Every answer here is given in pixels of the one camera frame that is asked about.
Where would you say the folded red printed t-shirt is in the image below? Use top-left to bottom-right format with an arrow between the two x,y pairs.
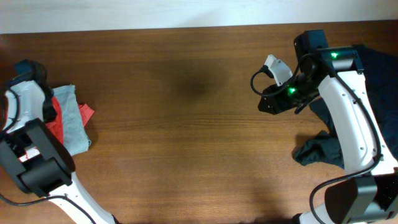
78,104 -> 95,127

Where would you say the red soccer t-shirt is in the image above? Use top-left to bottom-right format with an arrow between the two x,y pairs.
18,96 -> 65,163

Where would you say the folded grey t-shirt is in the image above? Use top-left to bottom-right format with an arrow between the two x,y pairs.
53,85 -> 91,156

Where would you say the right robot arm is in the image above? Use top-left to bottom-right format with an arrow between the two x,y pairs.
258,30 -> 397,223

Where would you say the left black cable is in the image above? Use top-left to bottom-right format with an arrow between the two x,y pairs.
0,71 -> 97,224

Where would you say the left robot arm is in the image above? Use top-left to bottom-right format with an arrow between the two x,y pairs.
1,59 -> 118,224

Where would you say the dark navy garment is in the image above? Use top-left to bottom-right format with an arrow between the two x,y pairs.
293,45 -> 397,168

